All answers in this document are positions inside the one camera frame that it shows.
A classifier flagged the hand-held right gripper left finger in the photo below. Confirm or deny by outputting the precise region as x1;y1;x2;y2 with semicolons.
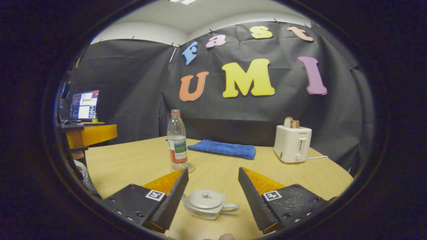
100;167;189;234

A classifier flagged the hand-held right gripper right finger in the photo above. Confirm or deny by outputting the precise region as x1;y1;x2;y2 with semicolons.
238;167;335;235

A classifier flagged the round wooden coaster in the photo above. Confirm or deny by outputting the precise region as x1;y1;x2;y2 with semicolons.
169;162;196;174

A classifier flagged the white ceramic teacup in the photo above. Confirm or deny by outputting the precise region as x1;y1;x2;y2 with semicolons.
182;189;240;220

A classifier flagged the clear plastic water bottle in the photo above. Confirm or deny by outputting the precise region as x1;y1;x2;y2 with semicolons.
167;109;188;172

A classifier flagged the computer monitor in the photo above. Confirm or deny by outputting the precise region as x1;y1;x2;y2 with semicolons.
69;90;100;121

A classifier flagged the blue folded towel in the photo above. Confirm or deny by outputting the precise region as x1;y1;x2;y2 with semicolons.
187;140;257;160

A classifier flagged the white toaster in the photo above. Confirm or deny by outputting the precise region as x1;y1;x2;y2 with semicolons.
274;125;312;164

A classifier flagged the black backdrop cloth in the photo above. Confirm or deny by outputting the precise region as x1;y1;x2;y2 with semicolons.
58;21;376;174

